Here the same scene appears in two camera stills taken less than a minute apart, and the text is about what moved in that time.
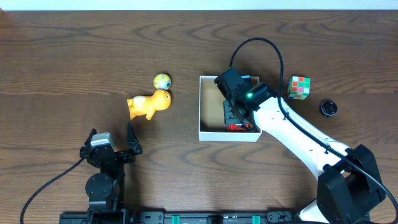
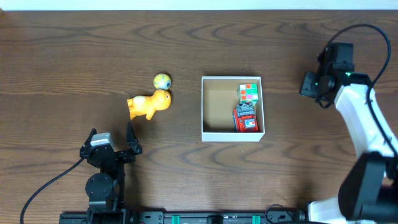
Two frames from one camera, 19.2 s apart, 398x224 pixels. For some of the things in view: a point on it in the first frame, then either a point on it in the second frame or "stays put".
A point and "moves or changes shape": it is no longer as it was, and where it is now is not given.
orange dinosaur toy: (147, 105) stays put
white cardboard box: (212, 121) stays put
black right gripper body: (231, 115) → (311, 86)
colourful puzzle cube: (298, 88) moves or changes shape
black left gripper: (116, 156) stays put
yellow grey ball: (162, 81) stays put
